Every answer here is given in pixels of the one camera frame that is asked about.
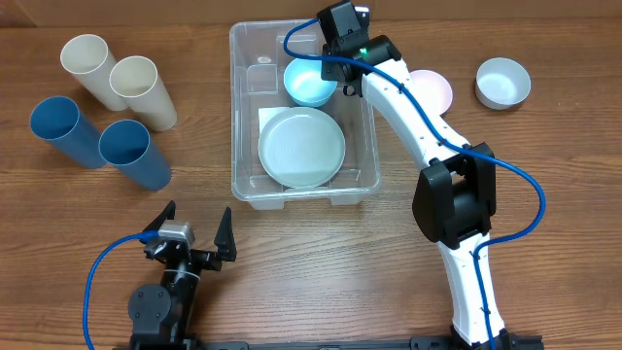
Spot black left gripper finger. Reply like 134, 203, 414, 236
143, 200, 176, 231
214, 207, 237, 262

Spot light blue bowl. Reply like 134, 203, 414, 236
284, 58, 337, 107

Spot grey plate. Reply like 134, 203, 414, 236
259, 107, 346, 189

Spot pink bowl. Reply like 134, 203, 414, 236
410, 70, 453, 116

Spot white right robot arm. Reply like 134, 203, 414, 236
322, 34, 505, 349

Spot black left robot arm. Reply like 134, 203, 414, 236
128, 201, 237, 349

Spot dark blue cup near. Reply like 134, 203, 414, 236
98, 120, 172, 192

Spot dark blue cup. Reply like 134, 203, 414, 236
98, 120, 172, 192
29, 95, 106, 168

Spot clear plastic storage bin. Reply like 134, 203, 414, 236
229, 20, 381, 210

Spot beige cup right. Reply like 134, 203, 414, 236
109, 55, 178, 131

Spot beige cup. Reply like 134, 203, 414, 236
109, 55, 178, 131
60, 34, 128, 112

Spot dark blue cup far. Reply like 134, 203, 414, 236
29, 95, 106, 168

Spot grey bowl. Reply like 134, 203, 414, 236
474, 57, 532, 110

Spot beige cup left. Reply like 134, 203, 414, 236
60, 34, 128, 112

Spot blue left cable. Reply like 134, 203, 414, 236
82, 230, 161, 350

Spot blue cable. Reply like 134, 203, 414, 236
82, 230, 161, 350
283, 17, 547, 350

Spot blue right cable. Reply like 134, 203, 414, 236
283, 17, 547, 350

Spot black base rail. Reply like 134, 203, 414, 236
198, 333, 544, 350

